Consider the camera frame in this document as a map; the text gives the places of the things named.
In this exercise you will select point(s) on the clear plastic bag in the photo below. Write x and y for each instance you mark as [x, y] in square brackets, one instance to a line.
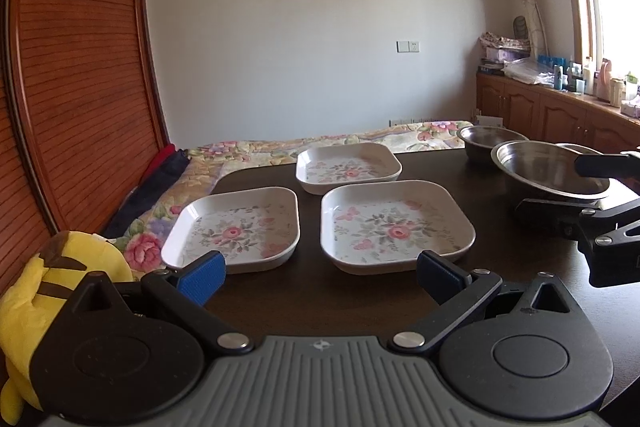
[529, 71]

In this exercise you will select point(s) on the large steel bowl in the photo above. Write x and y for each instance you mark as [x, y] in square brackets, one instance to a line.
[542, 169]

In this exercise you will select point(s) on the floral bed quilt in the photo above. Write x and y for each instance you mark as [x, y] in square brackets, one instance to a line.
[142, 242]

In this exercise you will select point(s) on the white wall switch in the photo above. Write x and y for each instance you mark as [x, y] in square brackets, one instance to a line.
[408, 46]

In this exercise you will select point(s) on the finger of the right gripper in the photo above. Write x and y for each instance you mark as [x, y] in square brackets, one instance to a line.
[589, 218]
[618, 166]

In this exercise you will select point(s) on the dark blue blanket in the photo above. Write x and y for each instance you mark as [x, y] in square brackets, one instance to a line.
[147, 194]

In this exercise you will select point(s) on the wooden sideboard cabinet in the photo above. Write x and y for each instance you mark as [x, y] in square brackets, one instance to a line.
[545, 114]

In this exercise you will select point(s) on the wall socket strip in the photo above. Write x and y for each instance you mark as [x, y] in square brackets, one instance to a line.
[400, 121]

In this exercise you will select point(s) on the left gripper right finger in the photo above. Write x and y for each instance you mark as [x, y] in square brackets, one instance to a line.
[461, 296]

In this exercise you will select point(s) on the yellow plush toy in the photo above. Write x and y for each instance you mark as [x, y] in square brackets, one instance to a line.
[31, 304]

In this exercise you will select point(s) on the stack of papers and boxes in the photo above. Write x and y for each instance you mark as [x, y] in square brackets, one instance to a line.
[497, 51]

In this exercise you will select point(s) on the small steel bowl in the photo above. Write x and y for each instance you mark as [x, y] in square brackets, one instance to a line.
[479, 141]

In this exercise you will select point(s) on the pink bottle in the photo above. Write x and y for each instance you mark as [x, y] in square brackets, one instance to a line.
[604, 81]

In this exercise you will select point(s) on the red cloth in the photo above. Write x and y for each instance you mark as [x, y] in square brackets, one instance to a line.
[157, 161]

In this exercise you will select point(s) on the wooden louvered wardrobe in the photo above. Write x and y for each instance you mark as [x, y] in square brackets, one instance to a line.
[80, 117]

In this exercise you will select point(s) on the floral square plate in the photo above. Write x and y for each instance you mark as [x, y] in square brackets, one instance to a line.
[255, 230]
[321, 169]
[379, 228]

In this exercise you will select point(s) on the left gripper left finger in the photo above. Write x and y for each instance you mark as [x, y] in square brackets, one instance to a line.
[179, 296]

